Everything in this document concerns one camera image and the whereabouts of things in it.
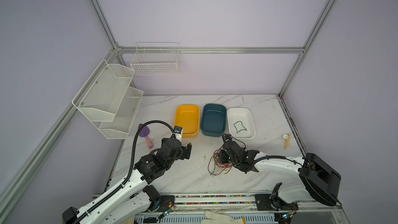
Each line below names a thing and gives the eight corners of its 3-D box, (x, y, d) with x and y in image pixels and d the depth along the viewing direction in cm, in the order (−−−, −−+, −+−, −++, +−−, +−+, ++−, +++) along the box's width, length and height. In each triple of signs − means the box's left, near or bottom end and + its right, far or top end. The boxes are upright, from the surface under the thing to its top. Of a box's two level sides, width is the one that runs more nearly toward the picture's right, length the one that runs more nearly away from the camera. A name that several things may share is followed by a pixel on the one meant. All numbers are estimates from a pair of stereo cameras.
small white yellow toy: (280, 146, 96) (282, 144, 94) (282, 134, 101) (284, 132, 99) (287, 149, 95) (289, 147, 93) (289, 137, 100) (291, 135, 98)
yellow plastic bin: (173, 138, 99) (172, 132, 94) (177, 110, 114) (176, 104, 109) (199, 138, 99) (199, 132, 94) (200, 111, 114) (199, 105, 109)
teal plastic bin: (201, 136, 100) (201, 131, 95) (201, 109, 114) (201, 103, 110) (228, 136, 100) (229, 131, 95) (225, 109, 114) (226, 103, 110)
